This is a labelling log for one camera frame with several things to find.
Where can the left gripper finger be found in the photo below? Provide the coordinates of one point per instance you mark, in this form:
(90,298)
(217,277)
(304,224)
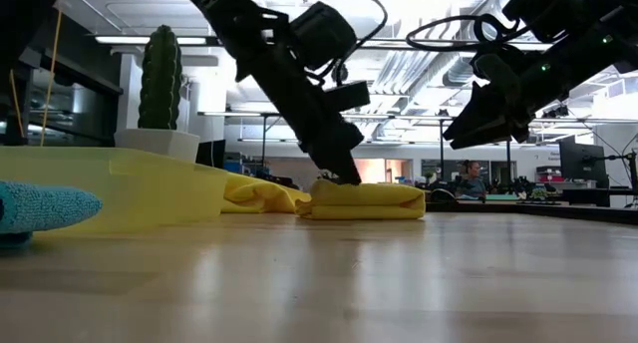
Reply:
(339,168)

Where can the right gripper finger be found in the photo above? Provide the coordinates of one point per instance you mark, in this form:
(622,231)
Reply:
(481,118)
(493,137)

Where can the yellow microfiber towel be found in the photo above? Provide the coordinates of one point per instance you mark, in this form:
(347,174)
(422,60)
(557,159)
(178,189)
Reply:
(259,196)
(369,203)

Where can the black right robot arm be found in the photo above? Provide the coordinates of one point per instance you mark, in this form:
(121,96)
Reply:
(598,14)

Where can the blue microfiber towel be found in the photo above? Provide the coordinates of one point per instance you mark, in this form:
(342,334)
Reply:
(45,206)

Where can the black ceiling spotlight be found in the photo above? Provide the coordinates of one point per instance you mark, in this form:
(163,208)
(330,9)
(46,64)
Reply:
(558,111)

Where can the person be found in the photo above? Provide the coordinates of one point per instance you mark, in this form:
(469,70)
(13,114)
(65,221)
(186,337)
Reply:
(472,183)

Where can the black computer monitor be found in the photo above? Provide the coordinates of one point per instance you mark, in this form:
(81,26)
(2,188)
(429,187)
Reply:
(583,163)

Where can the black flat screen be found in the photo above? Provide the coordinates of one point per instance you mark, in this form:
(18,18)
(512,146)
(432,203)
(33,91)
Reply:
(212,154)

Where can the white square planter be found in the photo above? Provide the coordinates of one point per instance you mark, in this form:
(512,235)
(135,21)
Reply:
(159,143)

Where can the green cactus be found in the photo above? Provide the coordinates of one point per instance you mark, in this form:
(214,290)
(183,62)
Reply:
(159,79)

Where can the long ceiling light bar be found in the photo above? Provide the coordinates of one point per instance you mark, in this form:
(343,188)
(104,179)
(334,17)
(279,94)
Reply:
(149,40)

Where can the yellow translucent plastic bin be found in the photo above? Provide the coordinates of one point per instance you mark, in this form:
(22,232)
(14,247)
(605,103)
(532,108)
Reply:
(124,188)

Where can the black workstation frame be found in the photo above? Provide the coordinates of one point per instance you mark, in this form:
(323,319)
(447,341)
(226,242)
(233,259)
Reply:
(441,158)
(263,138)

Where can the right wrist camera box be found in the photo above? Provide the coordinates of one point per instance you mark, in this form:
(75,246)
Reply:
(493,74)

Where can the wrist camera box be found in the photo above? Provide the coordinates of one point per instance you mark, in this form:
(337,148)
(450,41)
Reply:
(493,74)
(349,96)

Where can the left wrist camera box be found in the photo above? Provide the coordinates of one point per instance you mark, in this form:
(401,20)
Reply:
(349,96)

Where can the silver ventilation duct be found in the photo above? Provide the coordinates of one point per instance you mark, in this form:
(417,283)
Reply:
(456,75)

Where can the black hanging dome camera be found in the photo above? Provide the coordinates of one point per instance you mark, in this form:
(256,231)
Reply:
(341,75)

